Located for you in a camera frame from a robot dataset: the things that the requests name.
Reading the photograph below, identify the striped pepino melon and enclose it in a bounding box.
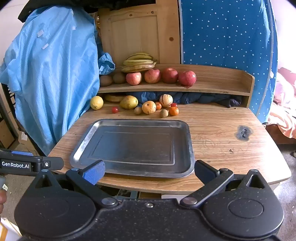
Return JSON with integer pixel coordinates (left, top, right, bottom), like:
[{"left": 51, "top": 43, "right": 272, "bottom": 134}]
[
  {"left": 142, "top": 101, "right": 156, "bottom": 115},
  {"left": 159, "top": 94, "right": 173, "bottom": 107}
]

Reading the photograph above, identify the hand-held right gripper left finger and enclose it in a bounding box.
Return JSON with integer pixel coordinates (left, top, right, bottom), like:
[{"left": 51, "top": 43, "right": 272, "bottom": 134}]
[{"left": 32, "top": 160, "right": 119, "bottom": 207}]

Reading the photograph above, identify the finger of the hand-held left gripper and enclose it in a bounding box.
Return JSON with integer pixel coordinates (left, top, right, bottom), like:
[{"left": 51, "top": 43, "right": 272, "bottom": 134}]
[
  {"left": 11, "top": 150, "right": 34, "bottom": 157},
  {"left": 35, "top": 157, "right": 64, "bottom": 172}
]

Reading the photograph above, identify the red apple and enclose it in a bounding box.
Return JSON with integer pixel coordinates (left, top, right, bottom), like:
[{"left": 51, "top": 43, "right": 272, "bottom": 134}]
[
  {"left": 178, "top": 71, "right": 197, "bottom": 87},
  {"left": 145, "top": 69, "right": 161, "bottom": 84},
  {"left": 126, "top": 72, "right": 142, "bottom": 85},
  {"left": 161, "top": 68, "right": 179, "bottom": 84}
]

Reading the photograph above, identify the wooden panel board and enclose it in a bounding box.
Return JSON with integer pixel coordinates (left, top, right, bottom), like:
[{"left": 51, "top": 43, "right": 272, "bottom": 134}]
[{"left": 97, "top": 3, "right": 181, "bottom": 66}]

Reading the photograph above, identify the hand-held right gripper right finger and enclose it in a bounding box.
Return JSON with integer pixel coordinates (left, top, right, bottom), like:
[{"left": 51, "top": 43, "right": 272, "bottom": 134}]
[{"left": 180, "top": 160, "right": 271, "bottom": 207}]

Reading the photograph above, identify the yellow lemon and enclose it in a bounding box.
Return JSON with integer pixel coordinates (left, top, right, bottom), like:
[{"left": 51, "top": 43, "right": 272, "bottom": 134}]
[{"left": 90, "top": 96, "right": 104, "bottom": 110}]

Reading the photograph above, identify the blue dotted fabric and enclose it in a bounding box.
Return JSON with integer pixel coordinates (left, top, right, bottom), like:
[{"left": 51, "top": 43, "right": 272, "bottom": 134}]
[{"left": 178, "top": 0, "right": 279, "bottom": 124}]

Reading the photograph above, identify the pink blanket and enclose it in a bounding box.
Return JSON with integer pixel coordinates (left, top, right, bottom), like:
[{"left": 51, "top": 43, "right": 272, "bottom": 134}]
[{"left": 266, "top": 67, "right": 296, "bottom": 138}]

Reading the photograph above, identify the black cloth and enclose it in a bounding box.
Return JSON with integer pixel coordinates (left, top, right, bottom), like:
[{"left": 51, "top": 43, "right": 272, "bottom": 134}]
[{"left": 18, "top": 0, "right": 155, "bottom": 22}]

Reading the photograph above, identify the person's left hand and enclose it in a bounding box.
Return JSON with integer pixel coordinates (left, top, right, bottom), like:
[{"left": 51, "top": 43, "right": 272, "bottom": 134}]
[{"left": 0, "top": 192, "right": 7, "bottom": 213}]

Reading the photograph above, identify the metal tray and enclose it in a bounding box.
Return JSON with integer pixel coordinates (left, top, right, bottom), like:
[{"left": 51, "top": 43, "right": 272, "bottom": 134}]
[{"left": 70, "top": 119, "right": 195, "bottom": 179}]

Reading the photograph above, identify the tan flat round disc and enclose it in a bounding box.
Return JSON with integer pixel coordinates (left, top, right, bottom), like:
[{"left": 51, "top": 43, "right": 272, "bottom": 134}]
[{"left": 105, "top": 94, "right": 125, "bottom": 103}]

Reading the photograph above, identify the light blue cloth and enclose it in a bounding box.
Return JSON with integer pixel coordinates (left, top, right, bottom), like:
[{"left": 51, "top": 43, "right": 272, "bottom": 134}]
[{"left": 0, "top": 6, "right": 115, "bottom": 156}]

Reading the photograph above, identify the brown kiwi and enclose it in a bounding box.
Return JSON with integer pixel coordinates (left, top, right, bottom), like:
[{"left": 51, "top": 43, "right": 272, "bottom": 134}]
[
  {"left": 99, "top": 75, "right": 113, "bottom": 87},
  {"left": 112, "top": 72, "right": 126, "bottom": 84}
]

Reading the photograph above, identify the white yellow cardboard box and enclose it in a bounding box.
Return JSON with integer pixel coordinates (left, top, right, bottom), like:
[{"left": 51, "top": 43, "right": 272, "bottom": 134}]
[{"left": 0, "top": 218, "right": 22, "bottom": 241}]

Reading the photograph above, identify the bunch of bananas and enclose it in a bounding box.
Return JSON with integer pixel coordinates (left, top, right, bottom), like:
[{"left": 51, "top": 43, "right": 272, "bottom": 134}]
[{"left": 121, "top": 53, "right": 158, "bottom": 73}]

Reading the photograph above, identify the wooden desk shelf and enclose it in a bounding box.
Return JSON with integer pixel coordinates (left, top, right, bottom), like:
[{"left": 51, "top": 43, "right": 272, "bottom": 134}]
[{"left": 98, "top": 64, "right": 255, "bottom": 108}]

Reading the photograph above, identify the dark blue quilted jacket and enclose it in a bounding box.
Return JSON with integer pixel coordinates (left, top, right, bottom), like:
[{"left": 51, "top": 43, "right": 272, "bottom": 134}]
[{"left": 126, "top": 91, "right": 242, "bottom": 108}]

